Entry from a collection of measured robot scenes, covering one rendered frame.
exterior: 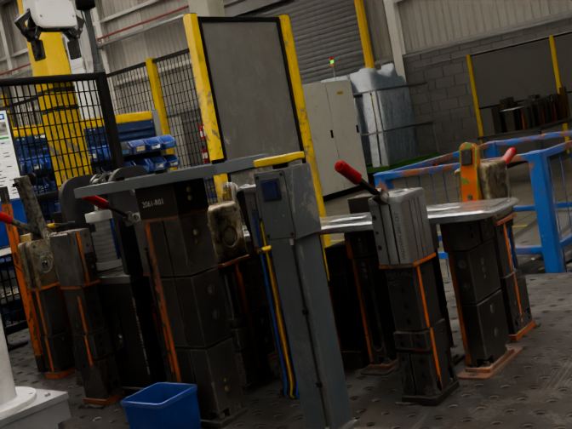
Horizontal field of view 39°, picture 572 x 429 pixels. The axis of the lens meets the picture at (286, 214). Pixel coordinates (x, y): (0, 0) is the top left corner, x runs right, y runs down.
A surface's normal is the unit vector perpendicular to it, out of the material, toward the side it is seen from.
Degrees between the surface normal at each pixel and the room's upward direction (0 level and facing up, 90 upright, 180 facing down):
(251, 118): 92
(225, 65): 90
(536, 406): 0
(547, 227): 90
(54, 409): 90
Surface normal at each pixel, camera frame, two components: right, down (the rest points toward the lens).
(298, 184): 0.78, -0.09
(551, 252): -0.63, 0.19
